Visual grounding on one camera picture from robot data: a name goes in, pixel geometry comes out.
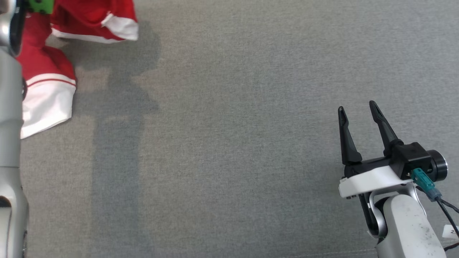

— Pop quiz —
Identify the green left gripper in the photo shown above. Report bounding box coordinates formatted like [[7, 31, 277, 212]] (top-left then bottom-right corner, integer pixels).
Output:
[[27, 0, 54, 15]]

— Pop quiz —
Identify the red garment white striped hem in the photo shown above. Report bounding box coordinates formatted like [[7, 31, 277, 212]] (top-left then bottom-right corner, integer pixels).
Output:
[[16, 13, 76, 139]]

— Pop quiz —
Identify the grey fabric sofa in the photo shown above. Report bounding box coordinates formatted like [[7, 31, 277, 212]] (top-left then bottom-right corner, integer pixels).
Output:
[[0, 0, 459, 258]]

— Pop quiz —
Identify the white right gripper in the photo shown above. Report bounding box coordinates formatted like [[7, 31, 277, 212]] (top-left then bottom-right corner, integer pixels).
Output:
[[337, 101, 418, 199]]

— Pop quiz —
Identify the small white cable tag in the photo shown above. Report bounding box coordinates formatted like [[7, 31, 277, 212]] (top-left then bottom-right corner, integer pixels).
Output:
[[442, 225, 459, 240]]

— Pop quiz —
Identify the right cable teal connector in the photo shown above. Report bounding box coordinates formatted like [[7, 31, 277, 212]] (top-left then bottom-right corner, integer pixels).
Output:
[[410, 168, 459, 251]]

